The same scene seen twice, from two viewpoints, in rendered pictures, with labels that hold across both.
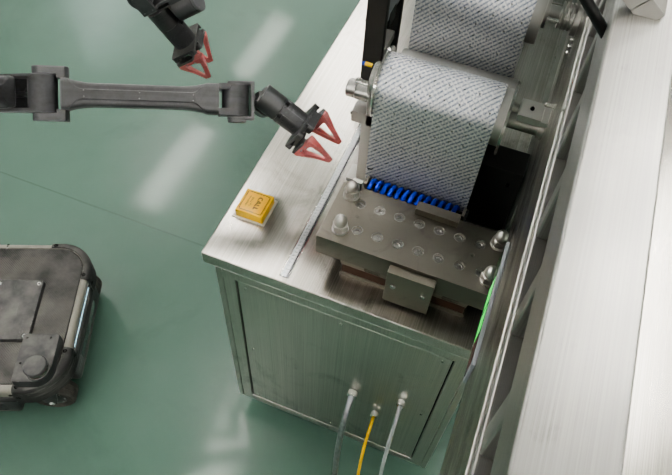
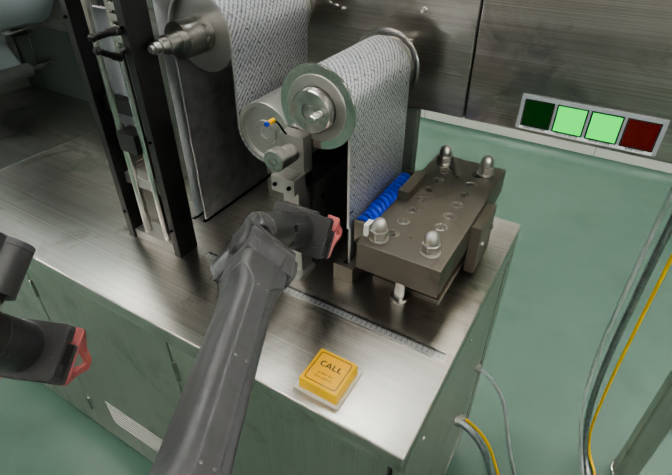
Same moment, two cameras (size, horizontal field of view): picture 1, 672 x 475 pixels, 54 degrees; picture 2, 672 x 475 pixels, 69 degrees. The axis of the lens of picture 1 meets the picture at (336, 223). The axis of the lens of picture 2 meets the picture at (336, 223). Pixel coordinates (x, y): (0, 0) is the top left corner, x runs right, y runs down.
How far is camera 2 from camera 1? 1.21 m
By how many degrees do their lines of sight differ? 55
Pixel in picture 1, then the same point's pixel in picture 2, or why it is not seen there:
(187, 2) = (12, 251)
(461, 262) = (467, 183)
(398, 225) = (424, 212)
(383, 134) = (358, 152)
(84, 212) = not seen: outside the picture
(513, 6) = not seen: outside the picture
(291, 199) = (319, 337)
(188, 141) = not seen: outside the picture
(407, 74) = (346, 67)
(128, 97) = (239, 378)
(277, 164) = not seen: hidden behind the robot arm
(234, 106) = (283, 253)
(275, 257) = (414, 363)
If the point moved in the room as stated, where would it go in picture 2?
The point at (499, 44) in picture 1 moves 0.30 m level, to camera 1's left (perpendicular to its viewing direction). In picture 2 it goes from (295, 45) to (241, 98)
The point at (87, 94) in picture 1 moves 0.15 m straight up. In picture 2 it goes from (213, 457) to (173, 312)
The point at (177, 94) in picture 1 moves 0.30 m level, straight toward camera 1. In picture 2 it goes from (252, 302) to (531, 280)
